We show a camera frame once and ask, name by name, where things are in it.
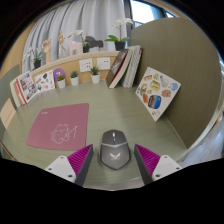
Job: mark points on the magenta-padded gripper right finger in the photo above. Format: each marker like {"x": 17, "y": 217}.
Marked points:
{"x": 148, "y": 160}

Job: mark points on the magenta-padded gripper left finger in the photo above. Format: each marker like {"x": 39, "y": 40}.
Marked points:
{"x": 80, "y": 160}

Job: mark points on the grey computer mouse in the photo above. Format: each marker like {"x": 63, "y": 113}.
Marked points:
{"x": 115, "y": 151}

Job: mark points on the pink mouse pad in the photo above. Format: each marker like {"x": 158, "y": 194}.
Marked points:
{"x": 56, "y": 123}

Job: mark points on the white food sticker sheet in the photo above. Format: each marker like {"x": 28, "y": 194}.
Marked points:
{"x": 156, "y": 91}

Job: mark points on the small succulent in white pot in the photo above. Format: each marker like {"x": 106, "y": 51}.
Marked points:
{"x": 95, "y": 78}
{"x": 61, "y": 83}
{"x": 74, "y": 81}

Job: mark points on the white mixed sticker sheet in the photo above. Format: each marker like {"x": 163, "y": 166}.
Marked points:
{"x": 45, "y": 81}

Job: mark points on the beige paper card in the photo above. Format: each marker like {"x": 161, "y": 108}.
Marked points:
{"x": 7, "y": 113}

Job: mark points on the photo collage cover book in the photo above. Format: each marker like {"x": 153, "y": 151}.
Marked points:
{"x": 27, "y": 86}

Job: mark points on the purple round number disc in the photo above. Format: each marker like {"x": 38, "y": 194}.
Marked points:
{"x": 58, "y": 71}

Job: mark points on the cream cover book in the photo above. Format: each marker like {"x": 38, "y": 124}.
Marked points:
{"x": 15, "y": 93}

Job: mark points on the white books stack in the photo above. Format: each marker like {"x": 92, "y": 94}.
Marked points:
{"x": 132, "y": 65}

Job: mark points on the small white orchid black pot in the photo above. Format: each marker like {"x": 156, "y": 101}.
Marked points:
{"x": 37, "y": 63}

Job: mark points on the white orchid behind horses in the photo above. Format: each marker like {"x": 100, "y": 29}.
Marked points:
{"x": 86, "y": 48}

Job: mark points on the wooden hand model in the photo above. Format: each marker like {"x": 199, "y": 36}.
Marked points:
{"x": 47, "y": 48}

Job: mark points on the large white orchid black pot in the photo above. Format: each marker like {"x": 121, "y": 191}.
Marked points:
{"x": 119, "y": 45}

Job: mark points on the black horse figure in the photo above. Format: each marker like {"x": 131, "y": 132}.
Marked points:
{"x": 94, "y": 41}

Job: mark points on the wooden mannequin figure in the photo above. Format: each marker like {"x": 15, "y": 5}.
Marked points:
{"x": 61, "y": 41}

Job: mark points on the grey-white curtain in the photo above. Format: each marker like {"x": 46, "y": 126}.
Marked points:
{"x": 93, "y": 20}

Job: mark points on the dark framed window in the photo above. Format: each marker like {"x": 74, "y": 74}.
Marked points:
{"x": 143, "y": 11}

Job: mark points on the white wall socket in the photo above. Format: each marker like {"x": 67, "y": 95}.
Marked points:
{"x": 86, "y": 65}
{"x": 103, "y": 63}

